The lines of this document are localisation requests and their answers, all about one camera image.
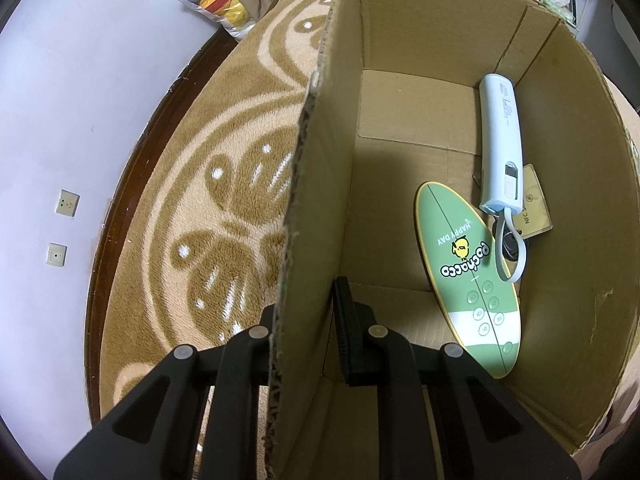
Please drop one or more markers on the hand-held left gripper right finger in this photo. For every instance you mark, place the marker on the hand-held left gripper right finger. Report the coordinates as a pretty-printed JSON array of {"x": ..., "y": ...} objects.
[{"x": 345, "y": 330}]

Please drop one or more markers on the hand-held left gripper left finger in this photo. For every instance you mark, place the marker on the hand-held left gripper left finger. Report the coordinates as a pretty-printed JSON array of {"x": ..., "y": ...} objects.
[{"x": 250, "y": 355}]

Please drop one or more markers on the oval yellow green remote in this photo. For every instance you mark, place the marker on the oval yellow green remote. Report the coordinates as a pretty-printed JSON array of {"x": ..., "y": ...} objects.
[{"x": 465, "y": 260}]

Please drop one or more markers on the black key fob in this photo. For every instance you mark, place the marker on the black key fob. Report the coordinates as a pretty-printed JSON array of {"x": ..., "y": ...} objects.
[{"x": 510, "y": 242}]

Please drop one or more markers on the cardboard box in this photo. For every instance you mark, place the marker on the cardboard box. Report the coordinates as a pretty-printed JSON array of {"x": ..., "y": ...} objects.
[{"x": 400, "y": 110}]

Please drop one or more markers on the tan key tag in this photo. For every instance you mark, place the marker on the tan key tag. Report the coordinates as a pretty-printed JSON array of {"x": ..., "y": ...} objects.
[{"x": 535, "y": 200}]

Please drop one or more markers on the light blue power bank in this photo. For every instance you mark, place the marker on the light blue power bank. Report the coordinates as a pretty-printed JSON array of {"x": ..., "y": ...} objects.
[{"x": 500, "y": 135}]

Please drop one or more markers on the green tissue pack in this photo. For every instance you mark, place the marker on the green tissue pack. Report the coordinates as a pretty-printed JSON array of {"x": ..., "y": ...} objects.
[{"x": 556, "y": 2}]

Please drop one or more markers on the beige wall socket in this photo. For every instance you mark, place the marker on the beige wall socket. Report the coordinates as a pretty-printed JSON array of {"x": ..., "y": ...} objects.
[
  {"x": 56, "y": 254},
  {"x": 66, "y": 203}
]

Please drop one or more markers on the dark wooden bed frame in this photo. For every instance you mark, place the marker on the dark wooden bed frame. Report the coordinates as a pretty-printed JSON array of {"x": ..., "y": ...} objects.
[{"x": 150, "y": 125}]

